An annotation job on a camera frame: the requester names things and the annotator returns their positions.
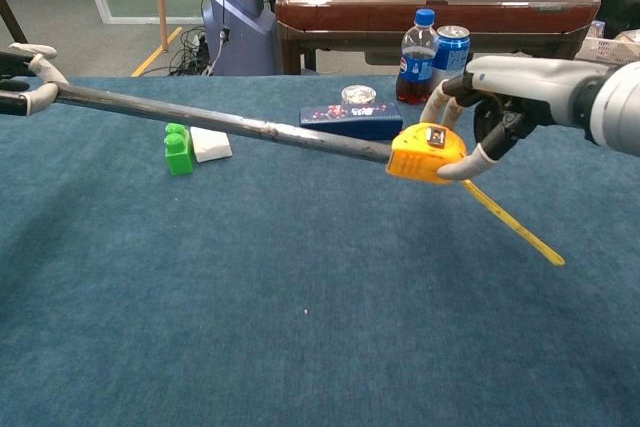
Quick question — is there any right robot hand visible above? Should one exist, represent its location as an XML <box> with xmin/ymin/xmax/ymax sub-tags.
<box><xmin>419</xmin><ymin>55</ymin><xmax>616</xmax><ymax>182</ymax></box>

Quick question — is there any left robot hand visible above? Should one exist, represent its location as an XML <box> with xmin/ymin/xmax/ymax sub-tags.
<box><xmin>0</xmin><ymin>42</ymin><xmax>69</xmax><ymax>118</ymax></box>

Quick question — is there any yellow tape measure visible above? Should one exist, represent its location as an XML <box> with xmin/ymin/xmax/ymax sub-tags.
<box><xmin>52</xmin><ymin>80</ymin><xmax>566</xmax><ymax>267</ymax></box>

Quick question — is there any purple robot base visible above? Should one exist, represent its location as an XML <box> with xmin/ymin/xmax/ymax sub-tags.
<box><xmin>201</xmin><ymin>0</ymin><xmax>277</xmax><ymax>77</ymax></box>

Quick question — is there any dark table leg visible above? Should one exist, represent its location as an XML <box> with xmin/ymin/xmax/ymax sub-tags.
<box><xmin>0</xmin><ymin>0</ymin><xmax>29</xmax><ymax>46</ymax></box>

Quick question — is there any blue soda can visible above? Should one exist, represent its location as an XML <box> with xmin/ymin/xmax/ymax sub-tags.
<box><xmin>430</xmin><ymin>25</ymin><xmax>472</xmax><ymax>96</ymax></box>

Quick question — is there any white plastic basket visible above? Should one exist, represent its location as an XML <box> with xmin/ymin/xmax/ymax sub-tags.
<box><xmin>574</xmin><ymin>35</ymin><xmax>640</xmax><ymax>66</ymax></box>

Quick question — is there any brown mahjong table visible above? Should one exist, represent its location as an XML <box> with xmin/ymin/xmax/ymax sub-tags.
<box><xmin>274</xmin><ymin>0</ymin><xmax>602</xmax><ymax>76</ymax></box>

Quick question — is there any Pepsi plastic bottle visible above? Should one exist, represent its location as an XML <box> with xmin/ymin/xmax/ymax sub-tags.
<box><xmin>395</xmin><ymin>8</ymin><xmax>440</xmax><ymax>106</ymax></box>

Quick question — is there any black bag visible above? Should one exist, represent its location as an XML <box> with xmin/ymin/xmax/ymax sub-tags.
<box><xmin>597</xmin><ymin>0</ymin><xmax>640</xmax><ymax>40</ymax></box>

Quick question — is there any green toy building block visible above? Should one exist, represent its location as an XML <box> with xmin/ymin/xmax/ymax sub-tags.
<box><xmin>163</xmin><ymin>121</ymin><xmax>195</xmax><ymax>177</ymax></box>

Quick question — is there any small clear round container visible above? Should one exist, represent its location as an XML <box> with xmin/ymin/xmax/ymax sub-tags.
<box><xmin>340</xmin><ymin>85</ymin><xmax>377</xmax><ymax>106</ymax></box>

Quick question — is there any dark blue rectangular box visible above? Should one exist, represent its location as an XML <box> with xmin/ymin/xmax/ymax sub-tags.
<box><xmin>298</xmin><ymin>102</ymin><xmax>404</xmax><ymax>142</ymax></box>

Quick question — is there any bundle of floor cables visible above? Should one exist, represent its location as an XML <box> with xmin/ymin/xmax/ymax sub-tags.
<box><xmin>168</xmin><ymin>25</ymin><xmax>217</xmax><ymax>77</ymax></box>

